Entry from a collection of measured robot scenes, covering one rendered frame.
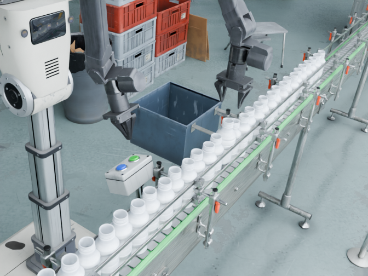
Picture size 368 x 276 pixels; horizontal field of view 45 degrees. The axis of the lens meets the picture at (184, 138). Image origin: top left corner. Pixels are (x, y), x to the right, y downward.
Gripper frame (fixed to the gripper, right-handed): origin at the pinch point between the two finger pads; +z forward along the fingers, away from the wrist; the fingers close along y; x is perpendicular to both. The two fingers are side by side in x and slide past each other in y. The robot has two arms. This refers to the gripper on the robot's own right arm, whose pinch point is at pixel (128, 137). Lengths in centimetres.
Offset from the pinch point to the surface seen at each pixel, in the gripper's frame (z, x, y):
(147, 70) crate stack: 40, 183, 217
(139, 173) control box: 10.7, -3.8, -3.2
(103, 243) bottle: 11.6, -17.6, -33.6
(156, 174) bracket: 13.6, -5.5, 2.2
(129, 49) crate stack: 12, 169, 187
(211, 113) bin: 22, 18, 72
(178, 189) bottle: 13.8, -18.1, -3.8
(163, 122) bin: 18, 29, 50
